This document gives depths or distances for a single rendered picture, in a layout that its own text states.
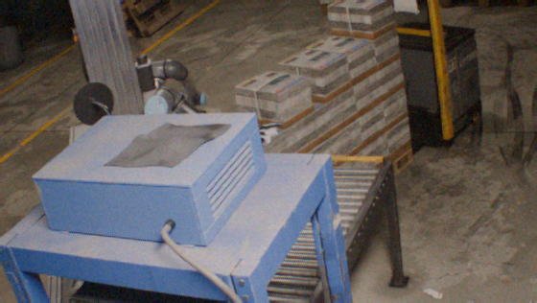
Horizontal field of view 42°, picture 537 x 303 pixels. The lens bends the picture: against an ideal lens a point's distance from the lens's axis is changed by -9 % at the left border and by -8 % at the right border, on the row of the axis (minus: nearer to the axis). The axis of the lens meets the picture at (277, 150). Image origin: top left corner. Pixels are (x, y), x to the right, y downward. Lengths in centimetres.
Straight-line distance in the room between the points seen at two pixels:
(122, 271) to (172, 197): 28
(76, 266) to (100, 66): 171
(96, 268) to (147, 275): 19
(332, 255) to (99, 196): 85
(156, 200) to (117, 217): 18
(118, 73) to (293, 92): 118
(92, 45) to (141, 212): 175
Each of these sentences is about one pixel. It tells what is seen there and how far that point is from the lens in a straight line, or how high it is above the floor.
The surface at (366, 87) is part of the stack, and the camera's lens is 504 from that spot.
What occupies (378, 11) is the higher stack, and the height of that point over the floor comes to 124.
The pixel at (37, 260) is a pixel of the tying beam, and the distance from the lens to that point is 236.
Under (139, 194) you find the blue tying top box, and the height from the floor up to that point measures 171.
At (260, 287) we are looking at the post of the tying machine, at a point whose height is 148.
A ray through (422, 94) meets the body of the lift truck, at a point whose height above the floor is 37.
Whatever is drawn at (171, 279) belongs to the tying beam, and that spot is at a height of 151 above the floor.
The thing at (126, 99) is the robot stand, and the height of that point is 140.
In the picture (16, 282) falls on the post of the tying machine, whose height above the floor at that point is 140.
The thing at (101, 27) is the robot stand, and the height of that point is 181.
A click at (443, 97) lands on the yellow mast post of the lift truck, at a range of 558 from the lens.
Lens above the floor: 262
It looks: 25 degrees down
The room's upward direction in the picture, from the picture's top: 11 degrees counter-clockwise
